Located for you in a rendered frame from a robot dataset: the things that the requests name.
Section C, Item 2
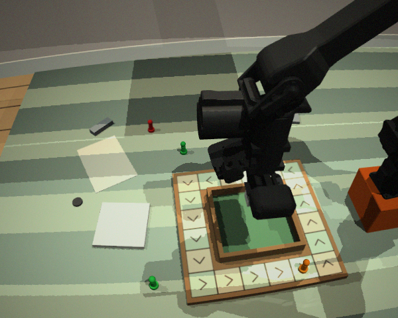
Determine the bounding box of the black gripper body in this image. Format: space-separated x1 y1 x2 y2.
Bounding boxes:
246 130 297 220

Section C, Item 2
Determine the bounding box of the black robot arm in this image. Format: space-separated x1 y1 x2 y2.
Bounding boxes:
197 0 398 199

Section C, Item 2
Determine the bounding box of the green pawn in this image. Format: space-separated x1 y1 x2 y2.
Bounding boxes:
180 141 187 155
149 276 159 290

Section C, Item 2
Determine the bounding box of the orange-brown game pawn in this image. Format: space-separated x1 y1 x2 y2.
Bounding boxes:
298 259 310 274

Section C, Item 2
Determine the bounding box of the red pawn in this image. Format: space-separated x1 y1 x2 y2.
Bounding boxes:
148 119 155 133

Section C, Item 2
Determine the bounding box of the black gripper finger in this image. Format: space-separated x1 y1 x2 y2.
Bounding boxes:
244 182 255 197
246 171 254 182

